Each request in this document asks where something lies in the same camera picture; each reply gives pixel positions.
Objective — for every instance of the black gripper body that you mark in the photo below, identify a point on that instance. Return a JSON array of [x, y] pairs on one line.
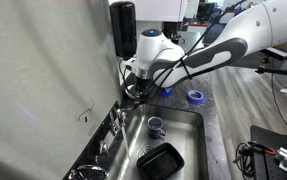
[[142, 85]]

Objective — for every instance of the chrome tap lever blue dot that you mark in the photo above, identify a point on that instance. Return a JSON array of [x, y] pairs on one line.
[[129, 108]]

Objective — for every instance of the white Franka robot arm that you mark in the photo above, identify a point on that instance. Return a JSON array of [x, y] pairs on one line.
[[223, 50]]

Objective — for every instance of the chrome tap lever red dot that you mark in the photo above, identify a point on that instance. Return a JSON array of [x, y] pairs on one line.
[[102, 146]]

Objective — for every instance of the blue dish soap bottle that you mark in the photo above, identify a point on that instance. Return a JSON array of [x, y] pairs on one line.
[[165, 92]]

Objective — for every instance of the chrome faucet body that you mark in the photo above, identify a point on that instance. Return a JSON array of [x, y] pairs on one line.
[[119, 120]]

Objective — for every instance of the blue mug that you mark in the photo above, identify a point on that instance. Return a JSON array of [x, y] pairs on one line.
[[154, 128]]

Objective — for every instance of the blue tape roll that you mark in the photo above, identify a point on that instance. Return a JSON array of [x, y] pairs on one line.
[[195, 100]]

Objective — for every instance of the stainless steel sink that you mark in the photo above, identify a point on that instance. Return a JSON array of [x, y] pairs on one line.
[[183, 133]]

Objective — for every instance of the sink drain strainer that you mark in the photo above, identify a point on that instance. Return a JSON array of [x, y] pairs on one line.
[[145, 150]]

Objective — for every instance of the black coffee maker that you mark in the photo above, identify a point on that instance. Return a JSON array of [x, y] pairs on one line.
[[171, 28]]

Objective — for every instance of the black plastic tray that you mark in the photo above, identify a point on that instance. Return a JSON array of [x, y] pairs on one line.
[[159, 163]]

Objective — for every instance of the curved chrome faucet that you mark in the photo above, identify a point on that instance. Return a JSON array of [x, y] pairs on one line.
[[89, 167]]

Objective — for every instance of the black breadboard table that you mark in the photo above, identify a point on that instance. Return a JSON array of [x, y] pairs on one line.
[[266, 166]]

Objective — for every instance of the white floor object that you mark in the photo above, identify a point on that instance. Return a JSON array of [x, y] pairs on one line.
[[285, 90]]

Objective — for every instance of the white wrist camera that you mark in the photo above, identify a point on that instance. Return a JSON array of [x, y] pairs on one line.
[[131, 66]]

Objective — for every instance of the black wall soap dispenser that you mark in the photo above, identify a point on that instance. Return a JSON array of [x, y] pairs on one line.
[[123, 30]]

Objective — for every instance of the black camera stand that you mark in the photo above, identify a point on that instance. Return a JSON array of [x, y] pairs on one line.
[[279, 71]]

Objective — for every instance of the black camera on stand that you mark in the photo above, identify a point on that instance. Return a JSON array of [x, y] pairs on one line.
[[276, 53]]

